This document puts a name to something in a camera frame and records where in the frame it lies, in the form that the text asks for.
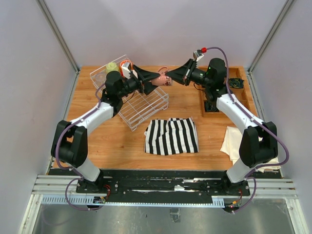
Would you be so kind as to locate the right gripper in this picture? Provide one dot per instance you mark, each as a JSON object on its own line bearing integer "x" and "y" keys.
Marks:
{"x": 182, "y": 74}

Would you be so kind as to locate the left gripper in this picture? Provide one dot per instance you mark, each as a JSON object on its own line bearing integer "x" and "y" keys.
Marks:
{"x": 147, "y": 88}

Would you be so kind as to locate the small pink mug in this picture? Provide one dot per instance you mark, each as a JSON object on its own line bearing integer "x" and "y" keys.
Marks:
{"x": 163, "y": 79}

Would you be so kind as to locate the orange mug black handle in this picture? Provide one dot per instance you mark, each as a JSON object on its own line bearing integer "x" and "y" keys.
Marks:
{"x": 126, "y": 66}

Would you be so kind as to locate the light green mug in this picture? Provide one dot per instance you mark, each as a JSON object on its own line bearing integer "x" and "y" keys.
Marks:
{"x": 112, "y": 66}

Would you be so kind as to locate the clear glass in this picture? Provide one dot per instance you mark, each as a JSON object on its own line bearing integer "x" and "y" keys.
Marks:
{"x": 100, "y": 78}

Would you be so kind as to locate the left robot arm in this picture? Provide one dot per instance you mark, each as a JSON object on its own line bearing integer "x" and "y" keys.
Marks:
{"x": 70, "y": 143}

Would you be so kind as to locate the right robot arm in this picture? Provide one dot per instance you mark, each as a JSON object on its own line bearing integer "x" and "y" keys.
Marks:
{"x": 258, "y": 145}

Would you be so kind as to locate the dark green rolled sock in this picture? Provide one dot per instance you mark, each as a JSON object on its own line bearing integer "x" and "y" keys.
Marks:
{"x": 210, "y": 106}

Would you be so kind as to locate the green patterned rolled sock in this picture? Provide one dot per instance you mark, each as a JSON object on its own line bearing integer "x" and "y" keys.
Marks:
{"x": 236, "y": 83}

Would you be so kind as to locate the black white striped cloth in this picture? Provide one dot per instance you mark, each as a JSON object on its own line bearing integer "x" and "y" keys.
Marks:
{"x": 171, "y": 137}

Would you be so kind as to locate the wooden compartment tray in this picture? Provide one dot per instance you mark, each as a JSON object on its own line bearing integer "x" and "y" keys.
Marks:
{"x": 241, "y": 94}

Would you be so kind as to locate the cream folded cloth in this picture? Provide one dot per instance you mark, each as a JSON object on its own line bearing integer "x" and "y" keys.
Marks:
{"x": 231, "y": 144}

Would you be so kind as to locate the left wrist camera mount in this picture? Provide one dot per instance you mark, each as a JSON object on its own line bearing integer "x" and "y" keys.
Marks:
{"x": 128, "y": 75}

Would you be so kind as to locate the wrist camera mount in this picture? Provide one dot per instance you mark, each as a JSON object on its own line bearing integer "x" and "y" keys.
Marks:
{"x": 128, "y": 75}
{"x": 197, "y": 55}

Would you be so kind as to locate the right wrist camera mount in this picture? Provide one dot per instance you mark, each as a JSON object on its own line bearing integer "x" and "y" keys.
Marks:
{"x": 197, "y": 55}

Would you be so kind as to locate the white wire dish rack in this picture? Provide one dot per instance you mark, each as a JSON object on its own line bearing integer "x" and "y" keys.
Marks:
{"x": 138, "y": 108}

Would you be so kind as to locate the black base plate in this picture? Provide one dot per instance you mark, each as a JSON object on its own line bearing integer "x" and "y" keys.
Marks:
{"x": 162, "y": 186}

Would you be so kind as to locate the aluminium frame rail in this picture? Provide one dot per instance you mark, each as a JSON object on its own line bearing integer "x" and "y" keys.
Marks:
{"x": 55, "y": 207}

